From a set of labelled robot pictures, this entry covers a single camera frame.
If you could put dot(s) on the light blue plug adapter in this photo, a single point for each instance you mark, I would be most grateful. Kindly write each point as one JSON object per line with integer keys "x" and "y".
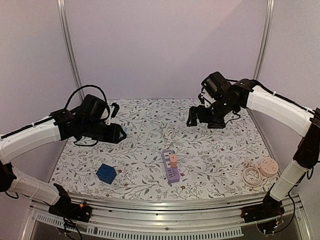
{"x": 124, "y": 129}

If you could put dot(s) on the right aluminium frame post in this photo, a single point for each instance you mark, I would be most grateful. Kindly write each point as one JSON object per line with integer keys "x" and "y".
{"x": 265, "y": 38}

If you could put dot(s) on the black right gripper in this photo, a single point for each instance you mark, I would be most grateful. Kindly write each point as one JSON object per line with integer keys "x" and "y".
{"x": 200, "y": 116}

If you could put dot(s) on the purple power strip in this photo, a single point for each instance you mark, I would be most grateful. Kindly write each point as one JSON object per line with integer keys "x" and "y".
{"x": 172, "y": 174}

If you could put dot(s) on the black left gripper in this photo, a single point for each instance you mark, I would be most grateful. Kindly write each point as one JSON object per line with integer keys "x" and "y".
{"x": 113, "y": 136}

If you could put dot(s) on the pink round power socket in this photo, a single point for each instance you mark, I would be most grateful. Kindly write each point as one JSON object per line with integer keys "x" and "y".
{"x": 268, "y": 167}

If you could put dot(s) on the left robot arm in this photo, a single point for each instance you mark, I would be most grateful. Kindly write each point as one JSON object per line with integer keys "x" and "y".
{"x": 58, "y": 126}

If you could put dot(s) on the left aluminium frame post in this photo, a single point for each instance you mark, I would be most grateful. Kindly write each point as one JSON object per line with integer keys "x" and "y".
{"x": 62, "y": 11}

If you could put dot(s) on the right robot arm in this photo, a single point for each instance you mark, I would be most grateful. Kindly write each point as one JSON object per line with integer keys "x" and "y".
{"x": 251, "y": 94}

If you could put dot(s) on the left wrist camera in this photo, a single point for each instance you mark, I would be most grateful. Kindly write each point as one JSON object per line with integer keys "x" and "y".
{"x": 113, "y": 110}

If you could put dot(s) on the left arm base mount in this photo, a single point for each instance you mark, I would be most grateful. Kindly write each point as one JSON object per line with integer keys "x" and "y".
{"x": 73, "y": 211}

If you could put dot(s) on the pink plug adapter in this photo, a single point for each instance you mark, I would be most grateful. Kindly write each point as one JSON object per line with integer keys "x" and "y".
{"x": 173, "y": 160}

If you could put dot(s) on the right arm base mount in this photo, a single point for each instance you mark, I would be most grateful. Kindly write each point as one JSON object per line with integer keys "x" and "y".
{"x": 269, "y": 208}

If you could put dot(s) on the floral table cloth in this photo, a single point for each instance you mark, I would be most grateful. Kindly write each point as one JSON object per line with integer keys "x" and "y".
{"x": 211, "y": 162}

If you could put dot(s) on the dark blue cube socket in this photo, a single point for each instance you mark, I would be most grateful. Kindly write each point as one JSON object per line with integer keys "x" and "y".
{"x": 106, "y": 174}

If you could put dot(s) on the aluminium front rail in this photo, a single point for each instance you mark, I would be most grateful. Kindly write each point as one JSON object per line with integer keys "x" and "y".
{"x": 205, "y": 219}

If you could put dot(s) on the aluminium frame post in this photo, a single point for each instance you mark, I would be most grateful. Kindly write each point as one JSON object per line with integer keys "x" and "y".
{"x": 62, "y": 11}
{"x": 265, "y": 38}

